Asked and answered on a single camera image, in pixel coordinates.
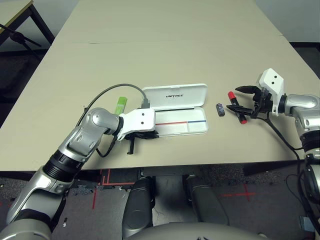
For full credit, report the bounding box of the black marker with red cap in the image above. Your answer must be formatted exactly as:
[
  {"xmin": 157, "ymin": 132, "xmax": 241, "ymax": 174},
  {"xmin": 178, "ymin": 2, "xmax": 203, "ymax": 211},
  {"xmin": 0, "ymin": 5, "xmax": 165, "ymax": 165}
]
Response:
[{"xmin": 227, "ymin": 91, "xmax": 248, "ymax": 125}]

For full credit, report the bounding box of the thin black floor cable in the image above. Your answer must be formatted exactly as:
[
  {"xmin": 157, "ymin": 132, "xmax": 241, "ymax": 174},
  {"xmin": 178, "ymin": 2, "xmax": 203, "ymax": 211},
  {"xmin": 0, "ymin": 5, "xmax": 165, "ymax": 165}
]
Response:
[{"xmin": 284, "ymin": 172, "xmax": 320, "ymax": 226}]

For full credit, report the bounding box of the dark grey robot leg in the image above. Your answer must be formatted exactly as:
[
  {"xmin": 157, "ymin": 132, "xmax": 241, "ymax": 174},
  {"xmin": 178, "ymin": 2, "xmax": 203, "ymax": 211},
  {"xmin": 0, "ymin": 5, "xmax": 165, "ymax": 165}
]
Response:
[
  {"xmin": 183, "ymin": 174, "xmax": 230, "ymax": 226},
  {"xmin": 122, "ymin": 176, "xmax": 155, "ymax": 238}
]

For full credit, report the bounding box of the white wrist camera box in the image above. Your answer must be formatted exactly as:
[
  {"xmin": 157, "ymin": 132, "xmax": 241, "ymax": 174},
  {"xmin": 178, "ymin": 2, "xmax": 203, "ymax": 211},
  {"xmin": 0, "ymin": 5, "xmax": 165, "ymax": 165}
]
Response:
[
  {"xmin": 258, "ymin": 68, "xmax": 286, "ymax": 117},
  {"xmin": 117, "ymin": 108, "xmax": 157, "ymax": 142}
]

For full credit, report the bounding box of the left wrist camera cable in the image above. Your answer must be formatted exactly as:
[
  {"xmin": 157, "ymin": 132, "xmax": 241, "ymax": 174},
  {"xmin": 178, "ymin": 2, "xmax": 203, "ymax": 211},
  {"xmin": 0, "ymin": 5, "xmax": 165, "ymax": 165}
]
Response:
[{"xmin": 77, "ymin": 83, "xmax": 152, "ymax": 126}]

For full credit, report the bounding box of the white plastic pencil case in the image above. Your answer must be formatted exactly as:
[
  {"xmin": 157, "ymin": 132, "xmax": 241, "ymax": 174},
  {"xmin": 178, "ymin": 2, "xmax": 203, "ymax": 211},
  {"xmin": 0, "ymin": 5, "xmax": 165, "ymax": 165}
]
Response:
[{"xmin": 141, "ymin": 83, "xmax": 210, "ymax": 138}]

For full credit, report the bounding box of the left gripper thin black cable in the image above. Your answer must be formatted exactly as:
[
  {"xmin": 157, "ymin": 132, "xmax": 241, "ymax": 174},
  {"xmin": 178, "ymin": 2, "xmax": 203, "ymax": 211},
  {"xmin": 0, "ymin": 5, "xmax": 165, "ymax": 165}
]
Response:
[{"xmin": 96, "ymin": 133, "xmax": 120, "ymax": 158}]

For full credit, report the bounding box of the dark grey left robot leg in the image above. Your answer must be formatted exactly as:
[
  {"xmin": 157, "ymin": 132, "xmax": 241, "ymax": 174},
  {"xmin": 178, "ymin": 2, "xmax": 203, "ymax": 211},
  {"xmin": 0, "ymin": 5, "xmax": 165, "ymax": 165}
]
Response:
[{"xmin": 122, "ymin": 176, "xmax": 155, "ymax": 238}]

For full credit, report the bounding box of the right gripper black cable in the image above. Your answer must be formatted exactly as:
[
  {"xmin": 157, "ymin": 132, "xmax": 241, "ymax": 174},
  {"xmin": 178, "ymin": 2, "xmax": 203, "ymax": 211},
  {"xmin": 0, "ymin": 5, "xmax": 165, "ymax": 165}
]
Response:
[{"xmin": 258, "ymin": 112, "xmax": 308, "ymax": 161}]

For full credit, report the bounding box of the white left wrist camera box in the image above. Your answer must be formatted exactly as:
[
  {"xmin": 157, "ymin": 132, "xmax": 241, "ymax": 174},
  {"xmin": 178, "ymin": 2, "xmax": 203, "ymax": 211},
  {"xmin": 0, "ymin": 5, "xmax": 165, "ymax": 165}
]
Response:
[{"xmin": 117, "ymin": 108, "xmax": 157, "ymax": 142}]

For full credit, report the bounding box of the grey robot torso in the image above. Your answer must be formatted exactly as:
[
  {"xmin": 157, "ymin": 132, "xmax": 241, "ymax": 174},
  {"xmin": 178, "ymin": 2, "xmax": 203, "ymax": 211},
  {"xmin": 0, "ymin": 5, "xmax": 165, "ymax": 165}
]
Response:
[{"xmin": 124, "ymin": 222, "xmax": 268, "ymax": 240}]

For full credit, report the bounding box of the side table with black frame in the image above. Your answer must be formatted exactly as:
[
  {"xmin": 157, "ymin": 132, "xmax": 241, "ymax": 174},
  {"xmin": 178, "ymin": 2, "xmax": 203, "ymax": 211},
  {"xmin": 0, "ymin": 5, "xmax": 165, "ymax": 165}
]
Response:
[{"xmin": 0, "ymin": 0, "xmax": 56, "ymax": 48}]

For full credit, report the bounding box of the dark grey right robot leg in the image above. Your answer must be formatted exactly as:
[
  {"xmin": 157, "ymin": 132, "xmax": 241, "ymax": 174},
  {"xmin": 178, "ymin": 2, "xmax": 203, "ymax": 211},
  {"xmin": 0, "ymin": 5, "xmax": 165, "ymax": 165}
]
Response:
[{"xmin": 183, "ymin": 174, "xmax": 230, "ymax": 226}]

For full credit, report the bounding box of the black tripod stand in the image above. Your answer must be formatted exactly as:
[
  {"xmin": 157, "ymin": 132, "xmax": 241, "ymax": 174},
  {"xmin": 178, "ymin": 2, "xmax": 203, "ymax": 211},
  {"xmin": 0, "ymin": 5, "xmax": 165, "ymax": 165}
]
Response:
[{"xmin": 0, "ymin": 23, "xmax": 42, "ymax": 48}]

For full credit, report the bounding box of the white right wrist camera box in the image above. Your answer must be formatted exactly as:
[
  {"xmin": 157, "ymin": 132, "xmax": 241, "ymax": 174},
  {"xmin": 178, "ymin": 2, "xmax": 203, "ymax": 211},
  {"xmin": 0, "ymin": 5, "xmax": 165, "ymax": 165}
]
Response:
[{"xmin": 258, "ymin": 68, "xmax": 286, "ymax": 117}]

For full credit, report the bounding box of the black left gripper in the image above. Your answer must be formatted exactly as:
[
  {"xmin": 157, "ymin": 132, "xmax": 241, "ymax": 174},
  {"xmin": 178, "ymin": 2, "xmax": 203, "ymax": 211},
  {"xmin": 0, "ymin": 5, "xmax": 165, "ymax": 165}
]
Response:
[{"xmin": 126, "ymin": 130, "xmax": 161, "ymax": 156}]

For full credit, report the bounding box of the grey-blue box on floor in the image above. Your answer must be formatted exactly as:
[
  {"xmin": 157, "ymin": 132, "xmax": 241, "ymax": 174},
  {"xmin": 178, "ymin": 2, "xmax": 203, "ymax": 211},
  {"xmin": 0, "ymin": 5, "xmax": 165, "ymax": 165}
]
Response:
[{"xmin": 298, "ymin": 216, "xmax": 315, "ymax": 232}]

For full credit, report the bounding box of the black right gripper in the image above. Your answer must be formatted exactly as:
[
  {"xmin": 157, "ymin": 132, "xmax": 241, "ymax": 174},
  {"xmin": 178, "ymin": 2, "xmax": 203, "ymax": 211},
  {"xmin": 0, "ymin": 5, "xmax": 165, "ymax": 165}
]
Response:
[{"xmin": 226, "ymin": 85, "xmax": 274, "ymax": 120}]

